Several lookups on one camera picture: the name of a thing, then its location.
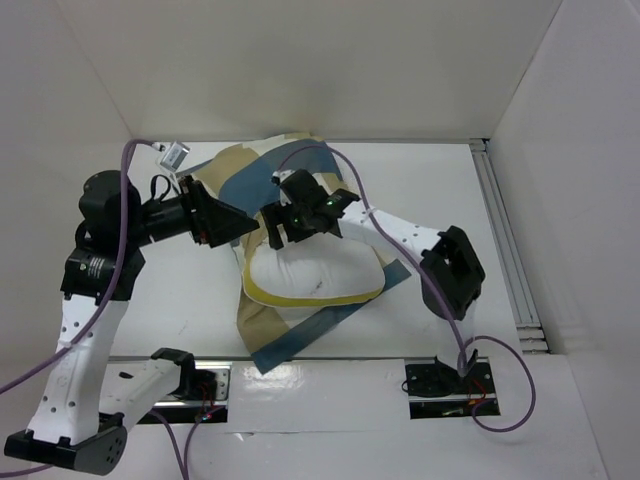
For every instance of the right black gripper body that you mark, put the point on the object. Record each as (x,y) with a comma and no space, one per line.
(279,223)

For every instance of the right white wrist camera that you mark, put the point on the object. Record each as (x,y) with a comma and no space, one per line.
(282,178)

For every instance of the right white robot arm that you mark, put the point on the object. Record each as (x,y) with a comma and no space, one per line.
(450,271)

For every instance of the white pillow yellow trim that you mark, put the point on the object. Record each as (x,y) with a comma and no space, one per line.
(320,271)

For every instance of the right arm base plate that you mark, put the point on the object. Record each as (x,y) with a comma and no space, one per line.
(435,391)

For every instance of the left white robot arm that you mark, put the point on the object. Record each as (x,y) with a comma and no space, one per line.
(75,426)

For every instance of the aluminium rail frame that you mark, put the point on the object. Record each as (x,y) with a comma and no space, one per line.
(530,330)

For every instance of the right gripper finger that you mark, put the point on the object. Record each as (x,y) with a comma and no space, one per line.
(273,218)
(296,235)

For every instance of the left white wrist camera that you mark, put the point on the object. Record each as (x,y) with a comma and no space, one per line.
(173,156)

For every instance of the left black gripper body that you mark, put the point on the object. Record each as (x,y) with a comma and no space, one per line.
(195,193)

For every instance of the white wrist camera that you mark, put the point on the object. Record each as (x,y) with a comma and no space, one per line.
(282,178)
(173,156)

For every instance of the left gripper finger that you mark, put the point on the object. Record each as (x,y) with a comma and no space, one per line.
(226,234)
(224,219)

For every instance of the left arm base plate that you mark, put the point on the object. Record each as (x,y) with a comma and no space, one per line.
(200,385)

